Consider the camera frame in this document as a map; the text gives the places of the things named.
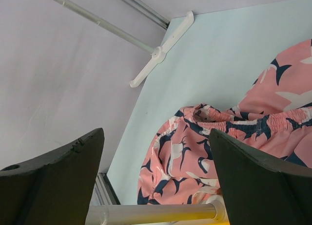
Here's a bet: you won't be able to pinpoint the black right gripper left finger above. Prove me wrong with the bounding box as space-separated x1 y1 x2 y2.
0 128 104 225

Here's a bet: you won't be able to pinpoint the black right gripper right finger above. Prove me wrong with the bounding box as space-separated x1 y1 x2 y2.
209 129 312 225

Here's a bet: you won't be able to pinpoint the pink shark-print shorts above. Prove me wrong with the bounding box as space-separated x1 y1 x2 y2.
136 39 312 205

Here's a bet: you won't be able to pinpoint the yellow plastic tray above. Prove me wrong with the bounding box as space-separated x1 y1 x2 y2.
168 219 230 225

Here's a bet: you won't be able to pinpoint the grey clothes rack with white joints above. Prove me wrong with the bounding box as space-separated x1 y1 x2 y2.
53 0 228 225

